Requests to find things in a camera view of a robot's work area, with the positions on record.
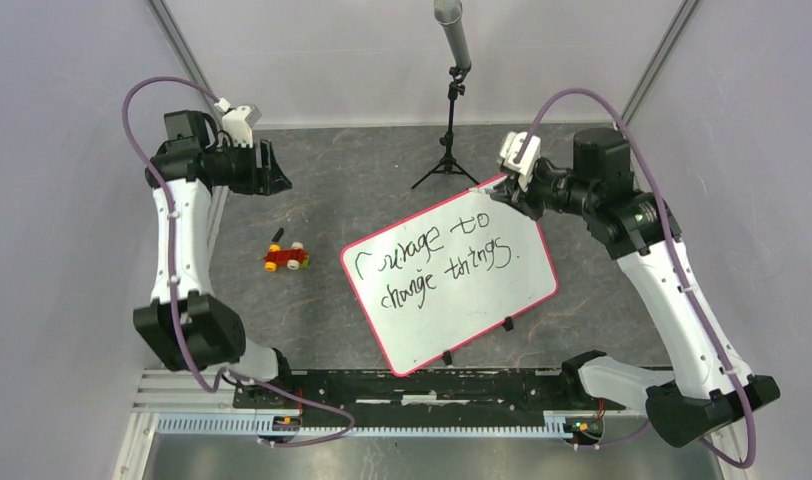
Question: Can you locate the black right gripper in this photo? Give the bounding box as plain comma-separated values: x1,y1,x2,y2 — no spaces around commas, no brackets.
492,157,598,221

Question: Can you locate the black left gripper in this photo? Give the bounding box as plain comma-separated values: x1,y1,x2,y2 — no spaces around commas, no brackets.
212,138,292,196

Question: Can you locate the black marker cap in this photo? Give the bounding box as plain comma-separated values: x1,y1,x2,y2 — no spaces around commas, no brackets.
272,227,285,244

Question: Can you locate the pink framed whiteboard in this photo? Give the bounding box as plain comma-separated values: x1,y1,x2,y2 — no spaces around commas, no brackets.
340,190,559,377

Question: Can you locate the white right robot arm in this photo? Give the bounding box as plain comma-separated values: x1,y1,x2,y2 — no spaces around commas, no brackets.
490,127,781,447

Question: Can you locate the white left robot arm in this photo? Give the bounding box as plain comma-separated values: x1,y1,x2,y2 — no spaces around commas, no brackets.
133,105,296,408

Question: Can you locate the red yellow toy car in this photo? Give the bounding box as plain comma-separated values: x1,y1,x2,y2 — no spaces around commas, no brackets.
263,242,310,272

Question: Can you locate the black tripod stand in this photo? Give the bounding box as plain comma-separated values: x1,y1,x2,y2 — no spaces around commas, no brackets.
410,66,479,190

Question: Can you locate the silver microphone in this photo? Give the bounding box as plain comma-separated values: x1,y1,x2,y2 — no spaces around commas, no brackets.
433,0,472,72

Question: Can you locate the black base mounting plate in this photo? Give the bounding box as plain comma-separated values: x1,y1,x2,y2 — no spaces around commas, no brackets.
232,368,624,429

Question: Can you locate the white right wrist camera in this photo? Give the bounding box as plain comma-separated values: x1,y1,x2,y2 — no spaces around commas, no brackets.
498,132,541,192

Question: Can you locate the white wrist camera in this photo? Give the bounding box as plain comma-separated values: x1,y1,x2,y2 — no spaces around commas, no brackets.
214,97,261,148
498,132,541,192

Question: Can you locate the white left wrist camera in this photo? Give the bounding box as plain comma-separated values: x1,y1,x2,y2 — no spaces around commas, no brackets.
214,97,261,148

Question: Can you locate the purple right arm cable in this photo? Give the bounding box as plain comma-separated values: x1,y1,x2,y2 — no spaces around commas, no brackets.
511,87,758,470

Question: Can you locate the white toothed cable rail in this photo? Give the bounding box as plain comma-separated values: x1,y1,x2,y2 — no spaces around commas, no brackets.
155,413,598,441

